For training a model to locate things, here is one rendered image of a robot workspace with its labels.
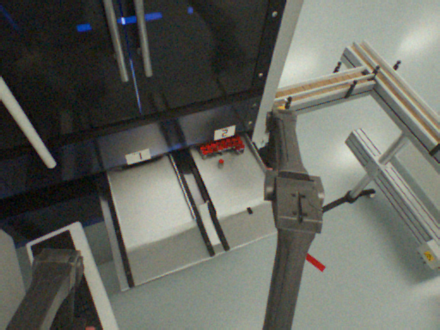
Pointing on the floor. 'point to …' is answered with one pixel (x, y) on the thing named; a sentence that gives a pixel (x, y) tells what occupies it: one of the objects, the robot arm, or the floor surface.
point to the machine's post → (287, 23)
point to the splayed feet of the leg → (348, 199)
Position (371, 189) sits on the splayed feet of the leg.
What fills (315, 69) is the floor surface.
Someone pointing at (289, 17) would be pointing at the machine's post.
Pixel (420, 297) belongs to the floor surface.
